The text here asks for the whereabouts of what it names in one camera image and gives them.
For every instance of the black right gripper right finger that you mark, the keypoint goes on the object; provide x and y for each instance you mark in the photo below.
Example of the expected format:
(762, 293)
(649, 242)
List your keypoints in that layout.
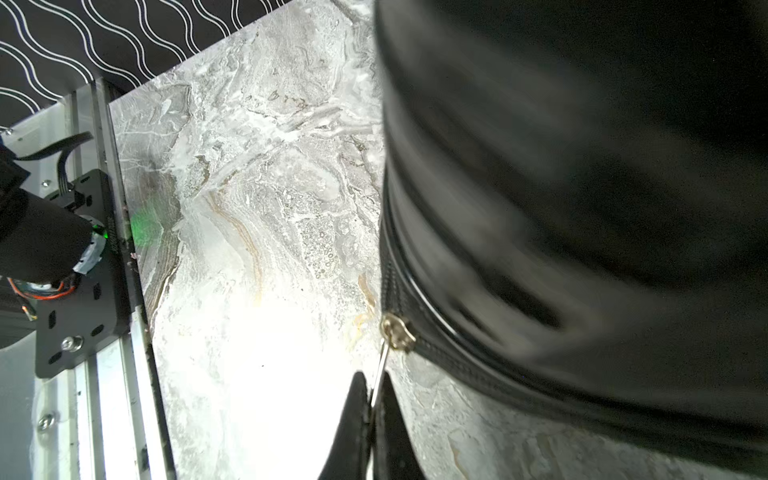
(393, 456)

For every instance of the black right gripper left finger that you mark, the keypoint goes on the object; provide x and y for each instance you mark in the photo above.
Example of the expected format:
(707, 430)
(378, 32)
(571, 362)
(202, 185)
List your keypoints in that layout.
(349, 453)

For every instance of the silver zipper pull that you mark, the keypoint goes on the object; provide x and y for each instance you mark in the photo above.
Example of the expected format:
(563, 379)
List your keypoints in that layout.
(396, 336)

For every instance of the black hard-shell suitcase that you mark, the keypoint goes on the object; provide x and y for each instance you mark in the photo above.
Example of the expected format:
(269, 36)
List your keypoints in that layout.
(574, 211)

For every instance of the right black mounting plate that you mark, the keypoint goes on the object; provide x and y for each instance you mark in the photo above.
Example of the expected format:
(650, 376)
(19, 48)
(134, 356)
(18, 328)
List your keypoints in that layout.
(77, 326)

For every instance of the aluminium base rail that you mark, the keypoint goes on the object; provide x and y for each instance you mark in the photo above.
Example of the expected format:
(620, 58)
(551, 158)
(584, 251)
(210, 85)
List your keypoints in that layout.
(104, 418)

